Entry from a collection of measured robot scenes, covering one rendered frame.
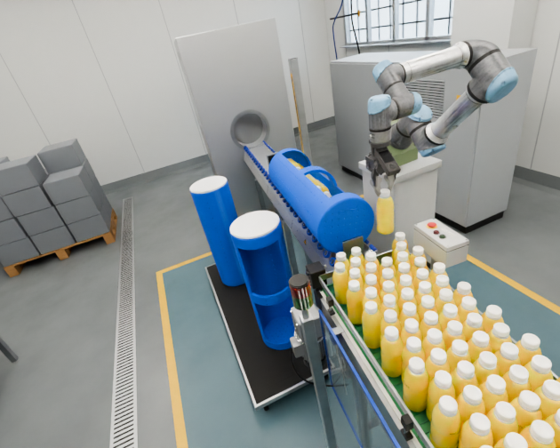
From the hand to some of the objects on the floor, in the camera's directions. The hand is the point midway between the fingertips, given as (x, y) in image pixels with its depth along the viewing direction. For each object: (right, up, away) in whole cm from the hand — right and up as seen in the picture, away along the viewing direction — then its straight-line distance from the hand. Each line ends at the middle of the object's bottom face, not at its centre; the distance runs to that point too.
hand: (384, 192), depth 127 cm
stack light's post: (-12, -135, +36) cm, 141 cm away
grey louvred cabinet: (+110, +30, +269) cm, 292 cm away
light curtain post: (0, -31, +206) cm, 208 cm away
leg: (-25, -63, +162) cm, 176 cm away
